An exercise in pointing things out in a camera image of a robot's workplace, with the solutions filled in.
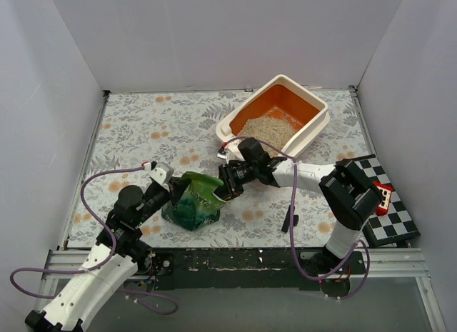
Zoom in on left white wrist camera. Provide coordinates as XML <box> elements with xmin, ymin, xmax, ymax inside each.
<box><xmin>142</xmin><ymin>161</ymin><xmax>174</xmax><ymax>191</ymax></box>

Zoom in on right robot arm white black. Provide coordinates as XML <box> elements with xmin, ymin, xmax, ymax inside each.
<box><xmin>214</xmin><ymin>137</ymin><xmax>383</xmax><ymax>276</ymax></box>

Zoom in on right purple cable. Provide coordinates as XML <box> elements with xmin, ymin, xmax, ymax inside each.
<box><xmin>224</xmin><ymin>137</ymin><xmax>371</xmax><ymax>300</ymax></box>

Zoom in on checkerboard calibration board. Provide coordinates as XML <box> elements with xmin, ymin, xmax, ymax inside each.
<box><xmin>353</xmin><ymin>155</ymin><xmax>421</xmax><ymax>248</ymax></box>

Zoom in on green litter bag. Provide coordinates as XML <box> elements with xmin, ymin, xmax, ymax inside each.
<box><xmin>161</xmin><ymin>171</ymin><xmax>226</xmax><ymax>231</ymax></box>

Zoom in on cat litter granules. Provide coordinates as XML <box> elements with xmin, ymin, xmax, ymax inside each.
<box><xmin>238</xmin><ymin>116</ymin><xmax>296</xmax><ymax>150</ymax></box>

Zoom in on white orange litter box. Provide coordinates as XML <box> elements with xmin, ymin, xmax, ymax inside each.
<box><xmin>216</xmin><ymin>74</ymin><xmax>330</xmax><ymax>157</ymax></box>

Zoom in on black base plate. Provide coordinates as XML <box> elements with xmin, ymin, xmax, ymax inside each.
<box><xmin>123</xmin><ymin>246</ymin><xmax>368</xmax><ymax>292</ymax></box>

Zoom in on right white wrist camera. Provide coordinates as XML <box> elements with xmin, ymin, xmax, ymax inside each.
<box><xmin>216</xmin><ymin>142</ymin><xmax>231</xmax><ymax>162</ymax></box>

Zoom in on red white small block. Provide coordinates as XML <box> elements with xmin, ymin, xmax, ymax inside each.
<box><xmin>373</xmin><ymin>181</ymin><xmax>393</xmax><ymax>216</ymax></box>

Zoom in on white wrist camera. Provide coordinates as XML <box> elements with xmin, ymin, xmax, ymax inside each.
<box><xmin>216</xmin><ymin>142</ymin><xmax>231</xmax><ymax>162</ymax></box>
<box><xmin>142</xmin><ymin>161</ymin><xmax>174</xmax><ymax>191</ymax></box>

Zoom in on floral table mat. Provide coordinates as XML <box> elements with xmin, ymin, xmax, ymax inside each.
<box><xmin>66</xmin><ymin>91</ymin><xmax>336</xmax><ymax>248</ymax></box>

